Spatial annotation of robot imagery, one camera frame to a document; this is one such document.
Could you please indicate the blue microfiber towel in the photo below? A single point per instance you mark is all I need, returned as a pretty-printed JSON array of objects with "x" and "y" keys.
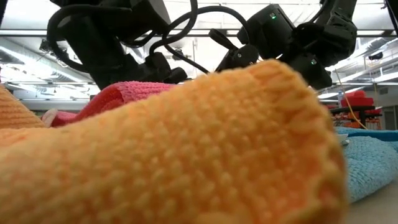
[
  {"x": 379, "y": 134},
  {"x": 370, "y": 168}
]

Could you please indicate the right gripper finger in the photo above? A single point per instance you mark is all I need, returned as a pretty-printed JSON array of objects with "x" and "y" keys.
[{"x": 221, "y": 38}]

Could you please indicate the pink microfiber towel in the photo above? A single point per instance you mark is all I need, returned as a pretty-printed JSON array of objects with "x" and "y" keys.
[{"x": 109, "y": 96}]

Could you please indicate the orange microfiber towel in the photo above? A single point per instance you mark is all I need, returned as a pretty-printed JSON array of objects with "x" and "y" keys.
[{"x": 186, "y": 155}]

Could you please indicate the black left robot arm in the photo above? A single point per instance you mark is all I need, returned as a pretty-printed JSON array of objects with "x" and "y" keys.
[{"x": 93, "y": 46}]

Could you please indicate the black shelf table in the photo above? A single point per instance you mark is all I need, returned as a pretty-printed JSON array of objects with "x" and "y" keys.
[{"x": 362, "y": 115}]

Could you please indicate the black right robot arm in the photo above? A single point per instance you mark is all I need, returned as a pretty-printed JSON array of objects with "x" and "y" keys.
[{"x": 335, "y": 28}]

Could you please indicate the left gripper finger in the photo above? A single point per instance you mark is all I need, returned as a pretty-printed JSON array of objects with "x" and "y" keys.
[{"x": 177, "y": 75}]

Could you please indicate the dark duct fixture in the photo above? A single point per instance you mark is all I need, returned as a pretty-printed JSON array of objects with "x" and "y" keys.
[{"x": 376, "y": 56}]

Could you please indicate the red stacked bins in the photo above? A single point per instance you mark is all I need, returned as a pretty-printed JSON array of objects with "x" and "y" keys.
[{"x": 357, "y": 101}]

